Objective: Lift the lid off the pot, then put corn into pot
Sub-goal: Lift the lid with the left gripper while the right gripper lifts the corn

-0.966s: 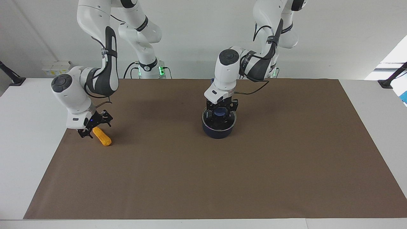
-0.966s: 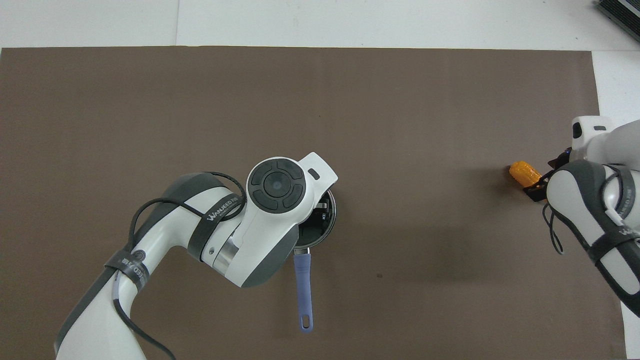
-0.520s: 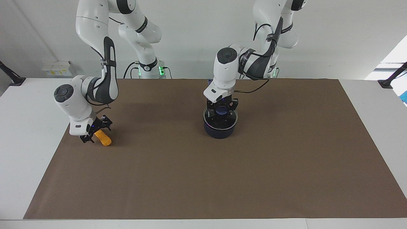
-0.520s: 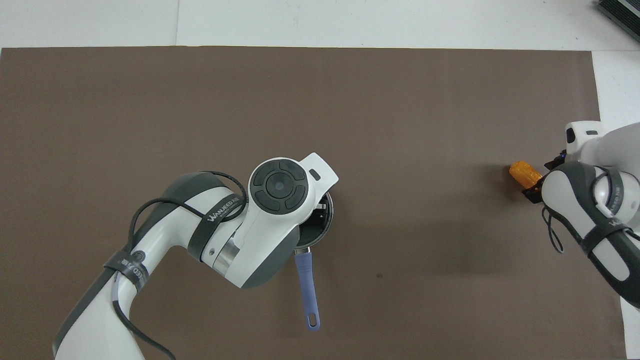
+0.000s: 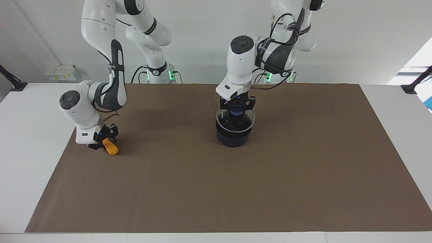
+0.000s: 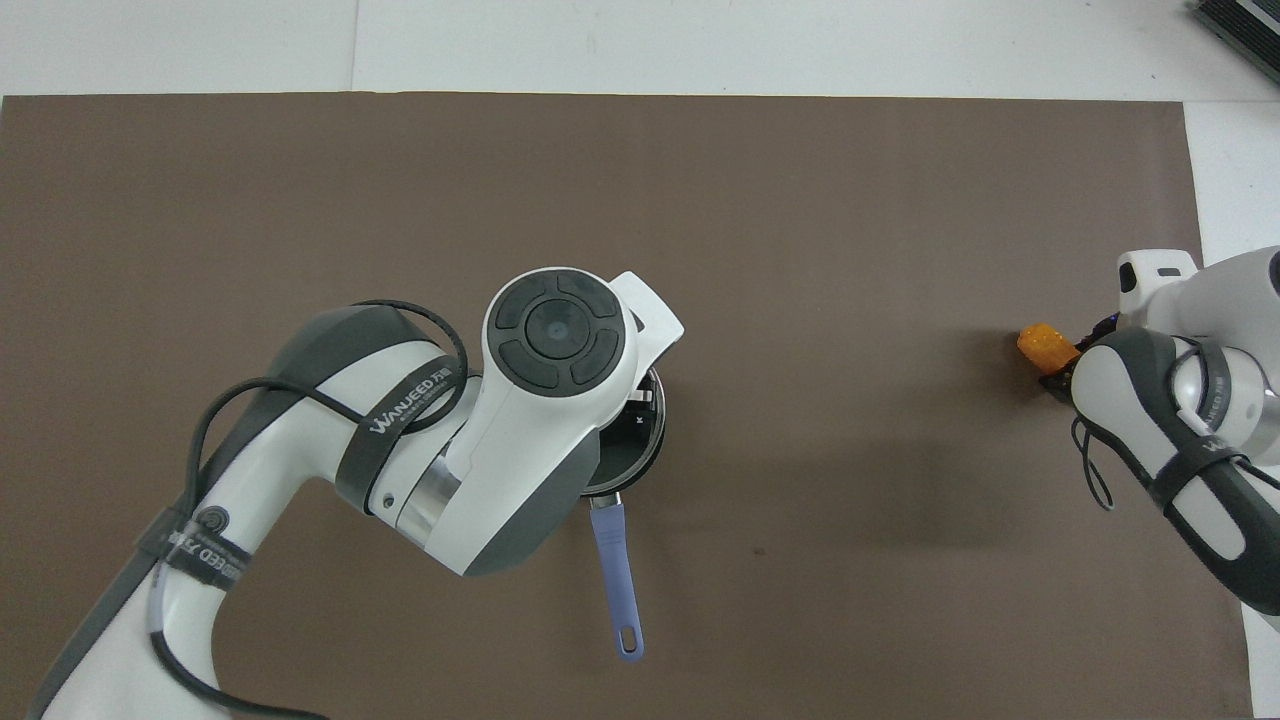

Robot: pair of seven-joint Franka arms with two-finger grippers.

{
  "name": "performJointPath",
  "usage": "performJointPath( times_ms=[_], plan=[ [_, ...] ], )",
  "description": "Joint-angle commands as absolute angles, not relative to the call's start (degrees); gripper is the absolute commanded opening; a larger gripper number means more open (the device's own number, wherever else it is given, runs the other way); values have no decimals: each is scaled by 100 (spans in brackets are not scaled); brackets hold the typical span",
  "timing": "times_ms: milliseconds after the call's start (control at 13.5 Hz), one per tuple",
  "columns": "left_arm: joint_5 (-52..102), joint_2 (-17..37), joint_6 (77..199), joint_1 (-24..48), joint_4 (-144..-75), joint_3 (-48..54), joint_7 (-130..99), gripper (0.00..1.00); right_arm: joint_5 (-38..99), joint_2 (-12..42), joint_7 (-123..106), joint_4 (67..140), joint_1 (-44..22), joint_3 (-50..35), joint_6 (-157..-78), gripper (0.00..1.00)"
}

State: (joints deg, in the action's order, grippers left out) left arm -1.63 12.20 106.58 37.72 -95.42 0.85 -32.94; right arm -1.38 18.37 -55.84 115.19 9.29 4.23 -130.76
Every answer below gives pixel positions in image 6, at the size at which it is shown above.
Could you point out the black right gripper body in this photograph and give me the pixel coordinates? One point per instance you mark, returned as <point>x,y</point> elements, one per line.
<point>1070,368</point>

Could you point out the orange toy corn cob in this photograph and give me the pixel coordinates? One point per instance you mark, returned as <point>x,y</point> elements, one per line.
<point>1042,342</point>

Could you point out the glass lid with blue knob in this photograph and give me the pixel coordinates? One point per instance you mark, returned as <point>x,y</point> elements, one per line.
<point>632,450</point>

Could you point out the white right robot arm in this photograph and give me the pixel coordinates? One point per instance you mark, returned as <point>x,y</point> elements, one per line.
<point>1130,400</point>

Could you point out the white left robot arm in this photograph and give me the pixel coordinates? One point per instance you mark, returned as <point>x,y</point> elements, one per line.
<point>540,440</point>

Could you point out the brown table mat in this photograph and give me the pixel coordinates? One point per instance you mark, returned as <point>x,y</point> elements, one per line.
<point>850,220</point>

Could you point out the black ribbed device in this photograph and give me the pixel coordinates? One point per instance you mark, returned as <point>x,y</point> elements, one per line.
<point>1250,30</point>

